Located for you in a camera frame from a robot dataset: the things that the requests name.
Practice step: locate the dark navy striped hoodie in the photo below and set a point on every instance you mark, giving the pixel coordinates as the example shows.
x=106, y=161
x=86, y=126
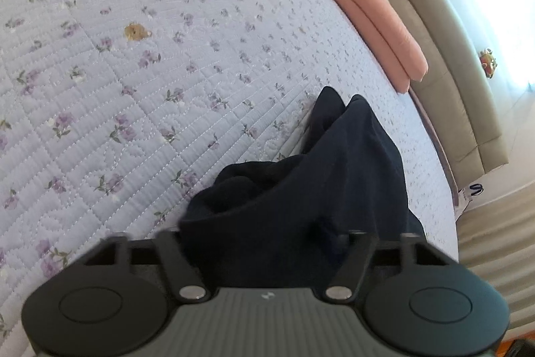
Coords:
x=301, y=198

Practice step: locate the thick pink folded blanket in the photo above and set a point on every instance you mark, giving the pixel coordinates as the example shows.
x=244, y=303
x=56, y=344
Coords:
x=384, y=22

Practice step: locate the white tote bag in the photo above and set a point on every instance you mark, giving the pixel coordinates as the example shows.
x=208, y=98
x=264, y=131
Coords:
x=471, y=196

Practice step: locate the beige pleated curtain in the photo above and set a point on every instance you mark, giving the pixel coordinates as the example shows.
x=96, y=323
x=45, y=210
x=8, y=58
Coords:
x=497, y=256

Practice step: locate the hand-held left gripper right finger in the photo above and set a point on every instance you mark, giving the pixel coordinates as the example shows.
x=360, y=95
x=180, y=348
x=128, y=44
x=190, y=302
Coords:
x=355, y=256

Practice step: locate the small plush toy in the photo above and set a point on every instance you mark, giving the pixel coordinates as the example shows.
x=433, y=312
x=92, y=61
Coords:
x=487, y=62

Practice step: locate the floral quilted bed cover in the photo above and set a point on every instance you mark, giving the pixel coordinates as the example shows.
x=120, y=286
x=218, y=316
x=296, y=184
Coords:
x=167, y=68

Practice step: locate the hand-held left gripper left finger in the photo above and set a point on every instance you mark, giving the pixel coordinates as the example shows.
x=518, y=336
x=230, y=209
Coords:
x=169, y=256

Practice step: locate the lower pink pillow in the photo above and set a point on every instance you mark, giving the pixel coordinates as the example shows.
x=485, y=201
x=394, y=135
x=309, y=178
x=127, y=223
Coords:
x=368, y=43

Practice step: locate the mauve bed sheet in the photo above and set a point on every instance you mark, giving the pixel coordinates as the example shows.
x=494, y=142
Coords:
x=439, y=156

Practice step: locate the beige padded headboard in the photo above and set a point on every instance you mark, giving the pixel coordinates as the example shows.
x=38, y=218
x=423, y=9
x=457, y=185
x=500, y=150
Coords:
x=451, y=68

